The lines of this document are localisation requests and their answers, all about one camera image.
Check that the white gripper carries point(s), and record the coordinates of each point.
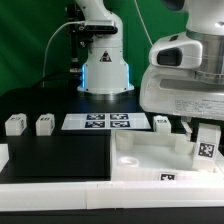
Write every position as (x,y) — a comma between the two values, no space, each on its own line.
(177,92)

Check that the white square tabletop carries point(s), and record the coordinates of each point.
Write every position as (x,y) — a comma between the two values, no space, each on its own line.
(151,156)

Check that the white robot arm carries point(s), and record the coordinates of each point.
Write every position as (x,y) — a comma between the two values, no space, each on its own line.
(106,74)

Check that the white U-shaped obstacle fence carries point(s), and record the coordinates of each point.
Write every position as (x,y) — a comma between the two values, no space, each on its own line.
(111,194)

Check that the white tag base sheet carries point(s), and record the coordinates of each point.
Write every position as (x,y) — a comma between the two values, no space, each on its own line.
(107,121)

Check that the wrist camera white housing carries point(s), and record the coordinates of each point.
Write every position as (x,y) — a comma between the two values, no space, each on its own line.
(178,51)

